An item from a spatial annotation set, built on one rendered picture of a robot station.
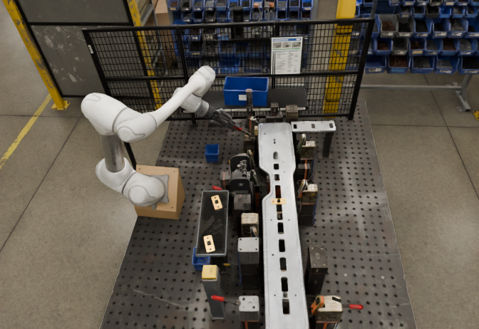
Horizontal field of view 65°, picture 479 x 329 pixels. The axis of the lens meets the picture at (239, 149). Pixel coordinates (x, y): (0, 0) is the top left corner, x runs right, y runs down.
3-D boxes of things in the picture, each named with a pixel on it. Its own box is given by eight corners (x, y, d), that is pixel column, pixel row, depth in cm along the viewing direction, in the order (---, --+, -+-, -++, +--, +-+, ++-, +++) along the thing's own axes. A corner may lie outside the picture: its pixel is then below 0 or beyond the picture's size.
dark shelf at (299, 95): (308, 110, 262) (308, 106, 259) (180, 113, 266) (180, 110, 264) (304, 90, 277) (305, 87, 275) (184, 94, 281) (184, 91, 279)
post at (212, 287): (225, 319, 193) (217, 281, 162) (210, 319, 193) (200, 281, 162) (226, 305, 198) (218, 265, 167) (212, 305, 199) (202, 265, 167)
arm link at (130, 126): (160, 117, 171) (135, 103, 172) (140, 128, 155) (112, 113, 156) (152, 140, 177) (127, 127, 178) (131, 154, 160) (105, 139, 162)
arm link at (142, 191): (157, 207, 227) (142, 215, 206) (132, 193, 229) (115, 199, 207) (169, 184, 226) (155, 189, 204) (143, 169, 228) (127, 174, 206)
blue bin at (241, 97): (266, 106, 262) (266, 91, 253) (224, 105, 265) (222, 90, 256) (268, 92, 273) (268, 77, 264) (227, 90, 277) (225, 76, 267)
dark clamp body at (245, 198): (256, 243, 223) (254, 206, 196) (234, 243, 224) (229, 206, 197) (256, 228, 231) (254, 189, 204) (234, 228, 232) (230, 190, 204)
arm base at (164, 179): (141, 208, 235) (137, 210, 229) (141, 173, 234) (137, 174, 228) (169, 209, 232) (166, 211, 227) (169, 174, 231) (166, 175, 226)
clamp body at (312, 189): (316, 228, 229) (321, 194, 204) (295, 228, 229) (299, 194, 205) (313, 216, 235) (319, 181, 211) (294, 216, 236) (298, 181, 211)
